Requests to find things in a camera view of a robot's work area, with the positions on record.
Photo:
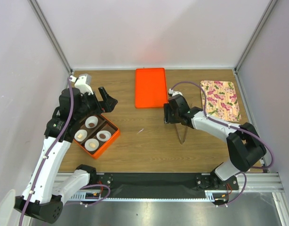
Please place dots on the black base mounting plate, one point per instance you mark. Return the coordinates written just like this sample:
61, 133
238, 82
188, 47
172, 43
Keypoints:
165, 184

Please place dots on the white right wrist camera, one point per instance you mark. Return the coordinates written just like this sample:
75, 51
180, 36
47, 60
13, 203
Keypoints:
171, 93

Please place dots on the metal tongs with red grip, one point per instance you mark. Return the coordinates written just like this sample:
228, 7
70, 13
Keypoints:
181, 133

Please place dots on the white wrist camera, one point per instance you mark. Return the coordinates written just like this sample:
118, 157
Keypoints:
82, 83
171, 93

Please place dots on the orange chocolate box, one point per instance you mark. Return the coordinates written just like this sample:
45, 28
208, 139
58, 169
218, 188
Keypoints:
103, 124

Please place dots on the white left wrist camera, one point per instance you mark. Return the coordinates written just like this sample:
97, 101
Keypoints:
82, 83

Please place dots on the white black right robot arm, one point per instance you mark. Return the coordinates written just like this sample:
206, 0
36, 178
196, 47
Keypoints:
245, 147

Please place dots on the aluminium frame post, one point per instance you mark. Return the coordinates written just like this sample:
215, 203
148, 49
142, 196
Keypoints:
261, 23
50, 34

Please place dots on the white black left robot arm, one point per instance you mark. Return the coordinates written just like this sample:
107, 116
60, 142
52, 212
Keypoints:
39, 200

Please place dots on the floral patterned tray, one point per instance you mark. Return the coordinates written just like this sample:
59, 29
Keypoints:
221, 100

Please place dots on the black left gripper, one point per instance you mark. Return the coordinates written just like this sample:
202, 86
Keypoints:
108, 106

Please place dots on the aluminium frame post left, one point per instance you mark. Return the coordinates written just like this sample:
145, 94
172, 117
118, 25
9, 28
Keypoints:
50, 34

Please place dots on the aluminium frame post right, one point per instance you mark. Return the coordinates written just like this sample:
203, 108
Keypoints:
261, 23

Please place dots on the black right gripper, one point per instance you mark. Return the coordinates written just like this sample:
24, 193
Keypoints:
167, 117

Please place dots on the orange tray lid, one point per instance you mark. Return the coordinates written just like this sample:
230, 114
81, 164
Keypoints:
150, 88

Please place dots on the dark round chocolate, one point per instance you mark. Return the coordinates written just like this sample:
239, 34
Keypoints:
102, 136

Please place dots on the white paper cup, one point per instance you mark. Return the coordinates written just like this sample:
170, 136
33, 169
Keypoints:
107, 134
92, 119
89, 141
83, 132

